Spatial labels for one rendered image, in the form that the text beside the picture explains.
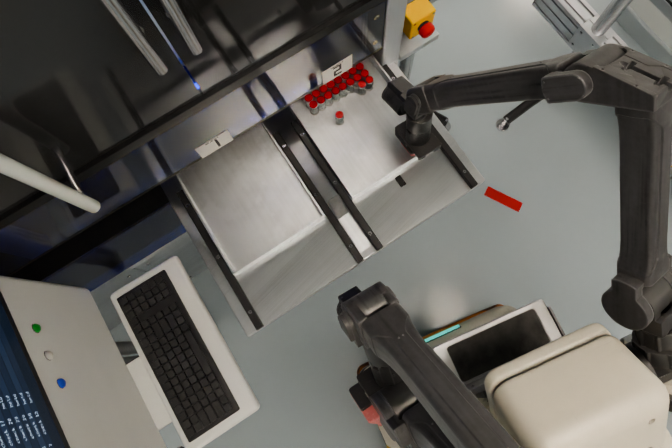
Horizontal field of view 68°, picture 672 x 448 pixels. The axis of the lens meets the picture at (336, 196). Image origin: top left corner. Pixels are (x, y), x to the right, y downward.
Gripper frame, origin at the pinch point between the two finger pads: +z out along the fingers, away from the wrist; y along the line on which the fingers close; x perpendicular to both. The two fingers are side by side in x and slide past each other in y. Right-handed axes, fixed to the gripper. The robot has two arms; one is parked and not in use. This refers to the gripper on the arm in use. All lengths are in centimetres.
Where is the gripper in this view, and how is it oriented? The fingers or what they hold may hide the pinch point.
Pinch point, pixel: (416, 153)
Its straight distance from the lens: 128.2
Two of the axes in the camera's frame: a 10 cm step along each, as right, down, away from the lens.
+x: -8.4, 5.3, -1.2
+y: -5.3, -7.6, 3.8
